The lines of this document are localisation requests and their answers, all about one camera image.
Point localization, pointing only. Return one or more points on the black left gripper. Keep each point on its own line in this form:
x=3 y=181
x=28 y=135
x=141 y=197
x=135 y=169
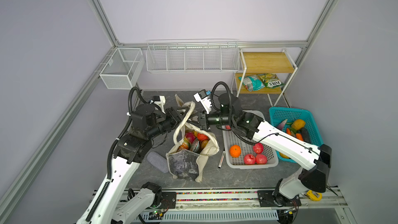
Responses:
x=174 y=116

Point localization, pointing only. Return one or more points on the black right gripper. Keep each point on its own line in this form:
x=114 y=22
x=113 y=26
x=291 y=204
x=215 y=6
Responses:
x=204 y=120

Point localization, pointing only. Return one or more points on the red tomato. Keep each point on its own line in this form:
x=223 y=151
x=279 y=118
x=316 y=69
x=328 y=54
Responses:
x=202 y=137

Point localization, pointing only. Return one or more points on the brown potato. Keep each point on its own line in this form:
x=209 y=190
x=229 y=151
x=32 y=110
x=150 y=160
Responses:
x=203 y=144

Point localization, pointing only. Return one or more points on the red apple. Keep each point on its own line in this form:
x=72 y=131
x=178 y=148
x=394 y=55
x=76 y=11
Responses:
x=258 y=148
x=261 y=159

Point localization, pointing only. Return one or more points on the pink dragon fruit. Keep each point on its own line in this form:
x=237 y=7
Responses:
x=189 y=137

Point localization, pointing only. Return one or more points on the cream canvas grocery bag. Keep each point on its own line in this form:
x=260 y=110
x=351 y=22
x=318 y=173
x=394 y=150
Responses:
x=186 y=164

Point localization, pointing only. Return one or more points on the orange Fox's candy bag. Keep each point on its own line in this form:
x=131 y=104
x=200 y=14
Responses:
x=185 y=145

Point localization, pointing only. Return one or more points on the green pink snack bag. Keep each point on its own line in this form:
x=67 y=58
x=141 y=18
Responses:
x=195 y=146

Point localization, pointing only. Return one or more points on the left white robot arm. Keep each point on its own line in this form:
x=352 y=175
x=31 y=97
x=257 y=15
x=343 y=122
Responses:
x=124 y=158

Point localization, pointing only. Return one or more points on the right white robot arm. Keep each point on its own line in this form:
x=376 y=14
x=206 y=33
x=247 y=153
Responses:
x=252 y=129

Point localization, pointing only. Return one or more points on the teal snack bag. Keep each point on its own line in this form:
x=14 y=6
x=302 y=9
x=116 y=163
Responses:
x=252 y=83

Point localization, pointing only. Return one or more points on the green Fox's candy bag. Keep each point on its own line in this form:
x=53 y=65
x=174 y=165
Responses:
x=270 y=81

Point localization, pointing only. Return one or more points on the white plastic fruit basket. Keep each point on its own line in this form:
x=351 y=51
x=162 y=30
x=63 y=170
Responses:
x=230 y=139

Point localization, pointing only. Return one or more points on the orange tangerine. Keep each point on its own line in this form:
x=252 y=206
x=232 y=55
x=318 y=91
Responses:
x=235 y=151

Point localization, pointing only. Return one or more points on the grey cloth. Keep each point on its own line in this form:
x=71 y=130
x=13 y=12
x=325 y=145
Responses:
x=158 y=161

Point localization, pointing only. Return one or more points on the silver marker pen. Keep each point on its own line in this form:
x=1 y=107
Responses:
x=221 y=159

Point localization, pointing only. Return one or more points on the teal plastic vegetable basket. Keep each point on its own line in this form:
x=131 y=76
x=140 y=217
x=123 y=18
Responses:
x=278 y=114

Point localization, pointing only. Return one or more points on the light purple eggplant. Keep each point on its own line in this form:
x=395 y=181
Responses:
x=282 y=124

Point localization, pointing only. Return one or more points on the white wooden two-tier shelf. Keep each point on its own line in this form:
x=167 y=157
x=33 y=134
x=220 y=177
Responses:
x=253 y=63

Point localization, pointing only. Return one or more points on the yellow lemon in teal basket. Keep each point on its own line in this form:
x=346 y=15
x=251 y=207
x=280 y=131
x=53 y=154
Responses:
x=298 y=124

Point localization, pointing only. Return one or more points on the orange carrot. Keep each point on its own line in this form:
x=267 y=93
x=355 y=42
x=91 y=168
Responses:
x=299 y=136

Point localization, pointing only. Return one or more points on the dark cucumber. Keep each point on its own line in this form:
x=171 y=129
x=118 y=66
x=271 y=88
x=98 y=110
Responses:
x=306 y=136

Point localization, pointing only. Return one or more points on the yellow tape measure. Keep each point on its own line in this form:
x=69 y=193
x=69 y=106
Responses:
x=314 y=196

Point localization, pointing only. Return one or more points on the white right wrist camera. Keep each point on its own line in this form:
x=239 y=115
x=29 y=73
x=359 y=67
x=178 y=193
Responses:
x=203 y=98

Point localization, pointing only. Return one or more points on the small white wire basket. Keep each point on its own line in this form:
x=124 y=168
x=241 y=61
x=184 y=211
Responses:
x=123 y=68

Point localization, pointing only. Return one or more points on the long white wire basket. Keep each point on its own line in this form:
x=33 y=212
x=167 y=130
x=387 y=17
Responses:
x=192 y=55

